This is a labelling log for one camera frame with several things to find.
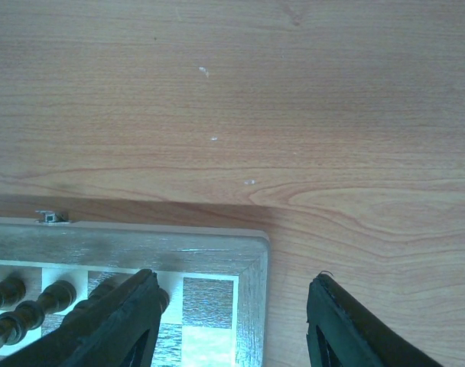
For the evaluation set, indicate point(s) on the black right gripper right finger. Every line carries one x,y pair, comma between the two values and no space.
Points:
342,332

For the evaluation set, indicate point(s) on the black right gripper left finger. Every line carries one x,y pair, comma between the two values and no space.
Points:
120,329

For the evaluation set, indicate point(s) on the dark chess knight piece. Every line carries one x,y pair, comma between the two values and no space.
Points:
30,314

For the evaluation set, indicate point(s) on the dark chess piece tall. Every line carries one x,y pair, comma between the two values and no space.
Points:
12,291

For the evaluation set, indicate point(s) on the wooden chess board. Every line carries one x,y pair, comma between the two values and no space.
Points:
216,279

